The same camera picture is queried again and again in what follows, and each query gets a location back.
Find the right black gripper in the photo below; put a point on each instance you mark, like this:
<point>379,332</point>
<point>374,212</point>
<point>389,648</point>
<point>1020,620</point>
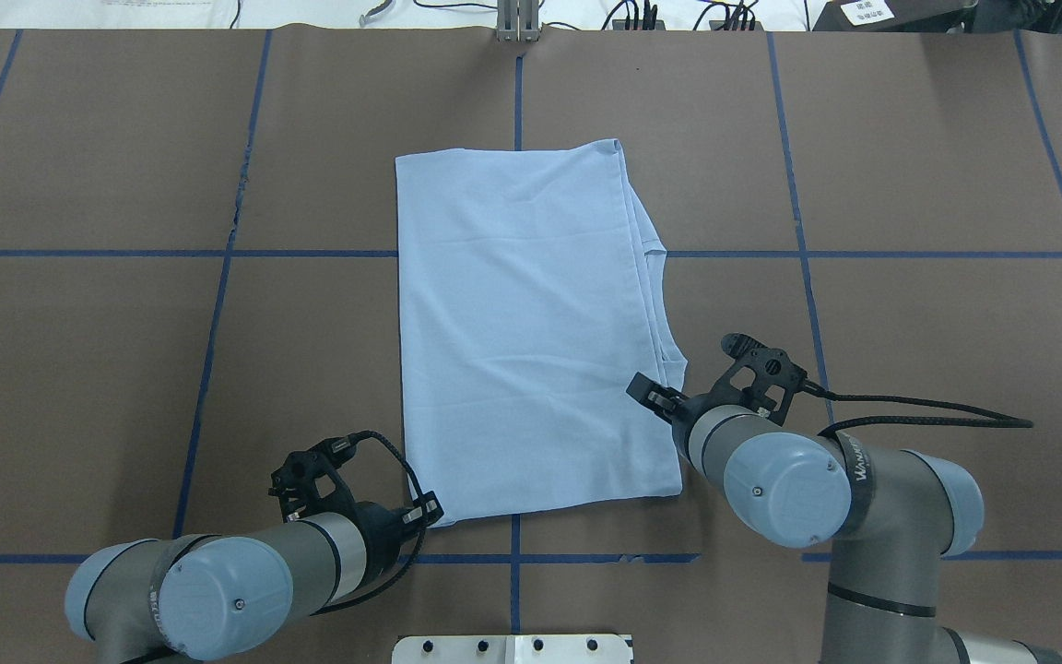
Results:
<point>681,409</point>

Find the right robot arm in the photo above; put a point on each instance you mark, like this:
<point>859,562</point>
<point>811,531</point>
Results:
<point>890,515</point>

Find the light blue t-shirt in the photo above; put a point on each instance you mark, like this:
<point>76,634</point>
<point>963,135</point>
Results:
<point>530,295</point>

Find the black box with label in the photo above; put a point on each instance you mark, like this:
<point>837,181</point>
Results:
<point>894,16</point>

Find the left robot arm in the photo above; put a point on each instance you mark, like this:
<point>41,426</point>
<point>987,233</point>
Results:
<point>205,597</point>

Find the aluminium frame post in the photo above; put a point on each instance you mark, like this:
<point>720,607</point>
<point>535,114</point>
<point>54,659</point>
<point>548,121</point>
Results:
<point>518,20</point>

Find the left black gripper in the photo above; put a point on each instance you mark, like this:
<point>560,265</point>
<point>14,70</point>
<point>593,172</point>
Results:
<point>383,525</point>

